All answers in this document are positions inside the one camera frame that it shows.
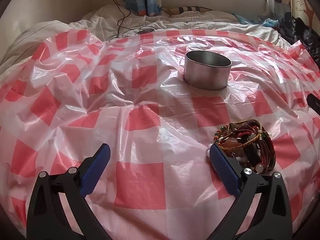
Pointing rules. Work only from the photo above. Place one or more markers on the wardrobe with tree print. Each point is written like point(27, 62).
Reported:
point(305, 7)

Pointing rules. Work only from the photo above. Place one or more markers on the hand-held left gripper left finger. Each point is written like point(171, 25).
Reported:
point(96, 170)

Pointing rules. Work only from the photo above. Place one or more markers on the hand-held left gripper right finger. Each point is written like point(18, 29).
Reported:
point(223, 170)

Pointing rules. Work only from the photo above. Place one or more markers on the pale printed curtain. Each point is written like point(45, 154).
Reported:
point(277, 5)

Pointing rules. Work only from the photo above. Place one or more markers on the blue plastic bag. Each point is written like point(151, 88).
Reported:
point(268, 22)

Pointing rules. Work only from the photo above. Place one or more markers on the striped pillow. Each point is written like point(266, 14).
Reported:
point(190, 8)

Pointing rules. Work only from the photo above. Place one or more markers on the black jacket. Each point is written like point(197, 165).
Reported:
point(305, 37)

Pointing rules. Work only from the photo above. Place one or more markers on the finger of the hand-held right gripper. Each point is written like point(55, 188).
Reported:
point(314, 103)

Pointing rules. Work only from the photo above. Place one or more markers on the round metal tin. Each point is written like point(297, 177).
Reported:
point(205, 75)

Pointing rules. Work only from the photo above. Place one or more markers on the white quilt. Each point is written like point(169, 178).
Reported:
point(100, 20)

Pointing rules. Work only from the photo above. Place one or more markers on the red white checked plastic sheet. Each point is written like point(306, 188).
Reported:
point(140, 100)

